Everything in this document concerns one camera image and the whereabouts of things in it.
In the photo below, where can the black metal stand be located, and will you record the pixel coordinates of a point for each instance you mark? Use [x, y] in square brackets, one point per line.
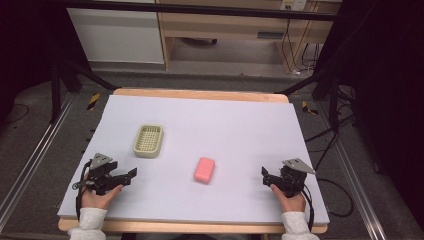
[56, 90]
[333, 100]

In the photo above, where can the white foam table mat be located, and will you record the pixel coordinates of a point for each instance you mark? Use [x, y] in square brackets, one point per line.
[216, 140]

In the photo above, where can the metal floor rail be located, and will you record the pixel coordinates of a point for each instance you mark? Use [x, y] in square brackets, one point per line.
[33, 160]
[356, 186]

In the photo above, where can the wooden table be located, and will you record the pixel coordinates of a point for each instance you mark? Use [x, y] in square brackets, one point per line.
[200, 94]

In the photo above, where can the white wall outlet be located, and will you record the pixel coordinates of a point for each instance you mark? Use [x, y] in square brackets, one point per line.
[294, 4]

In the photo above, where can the wooden desk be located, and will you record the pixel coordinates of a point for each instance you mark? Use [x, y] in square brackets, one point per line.
[233, 23]

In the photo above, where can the black horizontal frame bar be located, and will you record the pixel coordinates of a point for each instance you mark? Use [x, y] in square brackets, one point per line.
[200, 9]

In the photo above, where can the beige slotted soap dish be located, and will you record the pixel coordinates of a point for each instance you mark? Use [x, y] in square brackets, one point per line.
[148, 141]

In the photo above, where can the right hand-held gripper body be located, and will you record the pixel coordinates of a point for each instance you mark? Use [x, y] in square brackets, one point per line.
[293, 178]

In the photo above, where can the person's right hand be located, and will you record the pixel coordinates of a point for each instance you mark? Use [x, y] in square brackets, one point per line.
[291, 201]

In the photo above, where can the pink soap bar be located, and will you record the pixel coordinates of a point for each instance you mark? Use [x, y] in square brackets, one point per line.
[204, 170]

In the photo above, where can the person's left hand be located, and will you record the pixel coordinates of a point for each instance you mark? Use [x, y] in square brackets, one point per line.
[98, 199]

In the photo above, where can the black curtain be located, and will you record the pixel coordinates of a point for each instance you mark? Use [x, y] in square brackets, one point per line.
[26, 43]
[386, 83]

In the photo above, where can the yellow black floor tape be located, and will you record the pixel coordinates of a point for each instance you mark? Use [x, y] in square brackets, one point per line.
[93, 101]
[309, 108]

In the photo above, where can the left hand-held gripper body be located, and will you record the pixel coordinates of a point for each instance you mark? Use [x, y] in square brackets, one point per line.
[100, 178]

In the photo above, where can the white cabinet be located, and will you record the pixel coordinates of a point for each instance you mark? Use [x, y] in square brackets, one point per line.
[116, 36]

